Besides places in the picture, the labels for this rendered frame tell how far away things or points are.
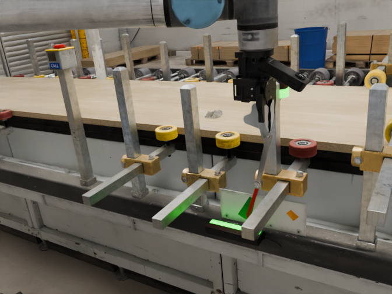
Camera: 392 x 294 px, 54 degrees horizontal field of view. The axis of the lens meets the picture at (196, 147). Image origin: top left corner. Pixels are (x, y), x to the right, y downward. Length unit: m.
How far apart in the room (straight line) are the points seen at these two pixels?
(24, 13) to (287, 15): 8.05
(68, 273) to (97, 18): 1.76
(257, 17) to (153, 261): 1.37
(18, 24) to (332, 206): 1.01
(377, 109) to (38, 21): 0.72
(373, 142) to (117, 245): 1.44
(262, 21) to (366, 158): 0.39
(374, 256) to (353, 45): 6.03
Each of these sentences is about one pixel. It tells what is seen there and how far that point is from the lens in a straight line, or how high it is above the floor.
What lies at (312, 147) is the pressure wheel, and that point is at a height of 0.90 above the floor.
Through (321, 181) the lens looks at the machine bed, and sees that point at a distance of 1.28.
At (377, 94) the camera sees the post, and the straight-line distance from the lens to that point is 0.93.
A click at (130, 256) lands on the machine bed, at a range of 2.02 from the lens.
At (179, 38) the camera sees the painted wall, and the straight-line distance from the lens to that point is 10.21.
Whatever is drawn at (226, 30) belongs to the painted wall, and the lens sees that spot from 9.39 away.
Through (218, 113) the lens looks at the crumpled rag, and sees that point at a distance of 1.50.
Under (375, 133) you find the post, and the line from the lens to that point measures 0.95.
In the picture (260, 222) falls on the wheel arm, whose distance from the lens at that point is 0.88.
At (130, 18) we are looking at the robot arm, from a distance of 0.74.
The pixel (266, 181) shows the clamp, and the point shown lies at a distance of 1.07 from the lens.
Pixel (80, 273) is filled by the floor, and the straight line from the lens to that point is 2.29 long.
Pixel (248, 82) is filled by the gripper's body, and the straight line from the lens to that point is 0.90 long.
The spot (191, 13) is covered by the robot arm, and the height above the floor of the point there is 1.31.
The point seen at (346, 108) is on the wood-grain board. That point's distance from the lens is 1.54.
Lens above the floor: 1.33
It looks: 21 degrees down
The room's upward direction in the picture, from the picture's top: 6 degrees counter-clockwise
